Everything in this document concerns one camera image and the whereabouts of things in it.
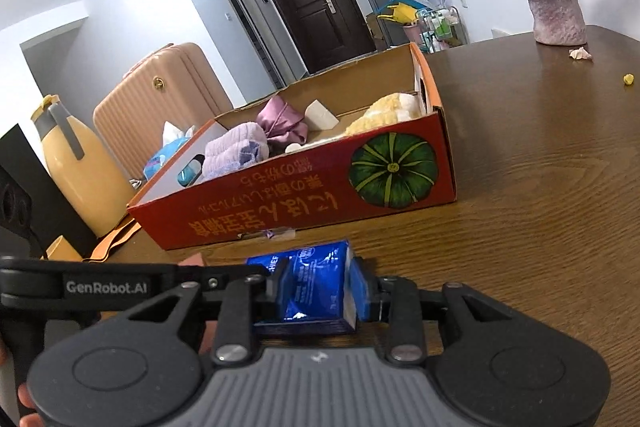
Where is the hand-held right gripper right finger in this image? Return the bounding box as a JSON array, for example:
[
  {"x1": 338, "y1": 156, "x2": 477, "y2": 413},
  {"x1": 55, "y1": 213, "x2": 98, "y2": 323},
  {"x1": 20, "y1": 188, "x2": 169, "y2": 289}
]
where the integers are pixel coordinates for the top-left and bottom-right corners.
[{"x1": 349, "y1": 257, "x2": 502, "y2": 365}]

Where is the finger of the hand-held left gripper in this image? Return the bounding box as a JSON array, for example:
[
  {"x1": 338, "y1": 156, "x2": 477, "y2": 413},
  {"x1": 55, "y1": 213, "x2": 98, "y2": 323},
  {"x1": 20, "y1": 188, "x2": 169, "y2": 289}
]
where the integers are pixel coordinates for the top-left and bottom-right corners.
[{"x1": 177, "y1": 263, "x2": 272, "y2": 292}]

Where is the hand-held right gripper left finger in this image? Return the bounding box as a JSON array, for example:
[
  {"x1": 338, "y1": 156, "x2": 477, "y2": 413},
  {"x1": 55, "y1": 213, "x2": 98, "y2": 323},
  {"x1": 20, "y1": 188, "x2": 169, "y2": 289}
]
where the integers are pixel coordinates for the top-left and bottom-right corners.
[{"x1": 126, "y1": 259, "x2": 294, "y2": 365}]

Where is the blue pocket tissue packet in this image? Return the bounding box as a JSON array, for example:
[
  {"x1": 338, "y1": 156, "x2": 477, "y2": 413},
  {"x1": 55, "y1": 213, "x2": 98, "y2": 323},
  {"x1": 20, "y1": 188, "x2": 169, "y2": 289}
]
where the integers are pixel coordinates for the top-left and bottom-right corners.
[{"x1": 245, "y1": 241, "x2": 359, "y2": 338}]

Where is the printed cardboard box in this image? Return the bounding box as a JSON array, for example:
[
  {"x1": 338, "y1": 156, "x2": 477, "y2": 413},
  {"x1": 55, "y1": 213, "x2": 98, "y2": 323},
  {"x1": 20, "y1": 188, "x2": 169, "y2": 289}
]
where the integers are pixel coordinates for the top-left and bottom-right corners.
[{"x1": 126, "y1": 41, "x2": 457, "y2": 252}]

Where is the lavender towel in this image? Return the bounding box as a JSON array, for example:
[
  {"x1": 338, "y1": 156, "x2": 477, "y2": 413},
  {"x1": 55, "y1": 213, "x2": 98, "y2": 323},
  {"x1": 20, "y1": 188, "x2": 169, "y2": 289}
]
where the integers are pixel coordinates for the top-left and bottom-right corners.
[{"x1": 201, "y1": 122, "x2": 271, "y2": 180}]

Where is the yellow fluffy cloth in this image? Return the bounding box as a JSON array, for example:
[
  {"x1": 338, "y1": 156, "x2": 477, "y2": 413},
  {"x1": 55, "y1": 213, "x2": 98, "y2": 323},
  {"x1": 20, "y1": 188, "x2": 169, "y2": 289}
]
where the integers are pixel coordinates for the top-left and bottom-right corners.
[{"x1": 344, "y1": 92, "x2": 423, "y2": 136}]

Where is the white wedge sponge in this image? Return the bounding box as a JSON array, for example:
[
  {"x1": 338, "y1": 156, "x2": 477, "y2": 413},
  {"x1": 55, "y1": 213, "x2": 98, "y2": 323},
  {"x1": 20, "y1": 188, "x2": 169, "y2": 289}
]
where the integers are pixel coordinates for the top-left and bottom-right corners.
[{"x1": 304, "y1": 99, "x2": 340, "y2": 130}]

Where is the blue soft tissue pack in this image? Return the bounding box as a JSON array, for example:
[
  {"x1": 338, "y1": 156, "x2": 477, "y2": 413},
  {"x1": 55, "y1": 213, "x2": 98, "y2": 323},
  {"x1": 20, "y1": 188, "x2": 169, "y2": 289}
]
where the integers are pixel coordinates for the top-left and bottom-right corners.
[{"x1": 142, "y1": 121, "x2": 197, "y2": 180}]

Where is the person's left hand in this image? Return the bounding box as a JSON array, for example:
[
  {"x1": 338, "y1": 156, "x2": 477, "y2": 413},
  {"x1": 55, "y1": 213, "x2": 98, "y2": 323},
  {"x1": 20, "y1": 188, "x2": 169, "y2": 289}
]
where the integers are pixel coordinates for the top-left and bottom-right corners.
[{"x1": 16, "y1": 382, "x2": 50, "y2": 427}]

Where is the clear plastic wrapper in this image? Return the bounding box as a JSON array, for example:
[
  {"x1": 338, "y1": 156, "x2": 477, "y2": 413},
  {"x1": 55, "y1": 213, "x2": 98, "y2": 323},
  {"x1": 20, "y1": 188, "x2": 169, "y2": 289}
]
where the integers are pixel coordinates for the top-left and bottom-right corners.
[{"x1": 239, "y1": 228, "x2": 297, "y2": 242}]

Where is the black speaker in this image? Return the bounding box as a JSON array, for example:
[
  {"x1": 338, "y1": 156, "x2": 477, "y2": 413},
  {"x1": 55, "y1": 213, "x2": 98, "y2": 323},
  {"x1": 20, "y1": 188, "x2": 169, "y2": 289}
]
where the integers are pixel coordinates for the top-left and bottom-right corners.
[{"x1": 0, "y1": 123, "x2": 98, "y2": 260}]

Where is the yellow water bottle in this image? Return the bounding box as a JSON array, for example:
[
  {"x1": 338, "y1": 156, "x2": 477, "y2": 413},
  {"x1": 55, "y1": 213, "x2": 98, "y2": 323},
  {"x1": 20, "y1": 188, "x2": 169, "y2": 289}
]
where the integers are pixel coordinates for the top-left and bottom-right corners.
[{"x1": 30, "y1": 94, "x2": 138, "y2": 239}]

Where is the purple satin pouch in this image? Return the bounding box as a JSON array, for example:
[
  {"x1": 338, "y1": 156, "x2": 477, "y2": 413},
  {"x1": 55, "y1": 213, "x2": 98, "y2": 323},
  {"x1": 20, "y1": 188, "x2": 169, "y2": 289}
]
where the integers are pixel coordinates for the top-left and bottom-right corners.
[{"x1": 256, "y1": 96, "x2": 309, "y2": 142}]

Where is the pink hard-shell suitcase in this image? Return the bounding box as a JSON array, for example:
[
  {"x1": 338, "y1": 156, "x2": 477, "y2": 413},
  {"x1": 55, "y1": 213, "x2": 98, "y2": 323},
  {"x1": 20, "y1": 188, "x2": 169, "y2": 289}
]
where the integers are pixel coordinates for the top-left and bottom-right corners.
[{"x1": 93, "y1": 42, "x2": 235, "y2": 180}]

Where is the brown carton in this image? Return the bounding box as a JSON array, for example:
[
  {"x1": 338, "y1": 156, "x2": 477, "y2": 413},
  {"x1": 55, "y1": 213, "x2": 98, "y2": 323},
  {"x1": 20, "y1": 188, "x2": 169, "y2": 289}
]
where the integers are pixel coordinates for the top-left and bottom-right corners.
[{"x1": 366, "y1": 13, "x2": 389, "y2": 50}]

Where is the dark brown entrance door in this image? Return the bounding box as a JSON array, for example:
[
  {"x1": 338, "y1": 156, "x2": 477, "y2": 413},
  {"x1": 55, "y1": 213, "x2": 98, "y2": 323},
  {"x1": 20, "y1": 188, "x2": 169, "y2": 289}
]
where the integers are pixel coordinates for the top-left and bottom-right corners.
[{"x1": 255, "y1": 0, "x2": 376, "y2": 75}]

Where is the storage cart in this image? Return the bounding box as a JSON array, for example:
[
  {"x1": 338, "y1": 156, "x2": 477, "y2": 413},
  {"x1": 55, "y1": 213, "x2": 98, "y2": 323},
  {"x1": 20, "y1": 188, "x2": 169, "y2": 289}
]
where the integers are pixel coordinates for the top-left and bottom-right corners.
[{"x1": 419, "y1": 6, "x2": 471, "y2": 54}]

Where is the yellow bag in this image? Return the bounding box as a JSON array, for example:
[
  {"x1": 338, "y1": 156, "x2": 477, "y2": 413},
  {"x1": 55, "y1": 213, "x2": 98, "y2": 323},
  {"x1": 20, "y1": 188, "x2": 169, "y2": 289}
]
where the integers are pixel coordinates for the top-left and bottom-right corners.
[{"x1": 377, "y1": 4, "x2": 416, "y2": 26}]

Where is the grey interior door frame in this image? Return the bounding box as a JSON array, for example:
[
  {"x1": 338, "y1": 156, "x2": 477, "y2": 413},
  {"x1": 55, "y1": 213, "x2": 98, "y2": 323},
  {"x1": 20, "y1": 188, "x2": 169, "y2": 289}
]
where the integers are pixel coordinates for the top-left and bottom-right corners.
[{"x1": 210, "y1": 0, "x2": 283, "y2": 90}]

